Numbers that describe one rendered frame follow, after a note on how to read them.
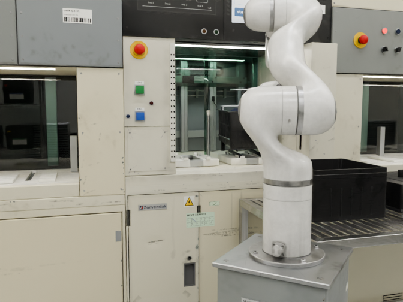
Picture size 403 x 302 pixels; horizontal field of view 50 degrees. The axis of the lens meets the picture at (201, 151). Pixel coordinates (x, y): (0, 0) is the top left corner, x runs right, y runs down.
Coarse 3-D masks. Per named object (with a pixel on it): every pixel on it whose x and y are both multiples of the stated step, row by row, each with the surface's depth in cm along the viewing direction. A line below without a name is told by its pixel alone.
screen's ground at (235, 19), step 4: (232, 0) 170; (232, 4) 170; (236, 4) 171; (232, 8) 171; (232, 12) 171; (232, 16) 171; (236, 16) 171; (240, 16) 172; (232, 20) 171; (236, 20) 172; (240, 20) 172
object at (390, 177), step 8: (392, 176) 171; (400, 176) 169; (392, 184) 157; (400, 184) 154; (392, 192) 158; (400, 192) 154; (392, 200) 158; (400, 200) 154; (392, 208) 158; (400, 208) 154
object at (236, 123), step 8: (224, 112) 204; (232, 112) 196; (224, 120) 205; (232, 120) 196; (224, 128) 206; (232, 128) 197; (240, 128) 198; (224, 136) 206; (232, 136) 197; (240, 136) 198; (248, 136) 199; (224, 144) 218; (232, 144) 198; (240, 144) 199; (248, 144) 200; (232, 152) 212; (256, 152) 209
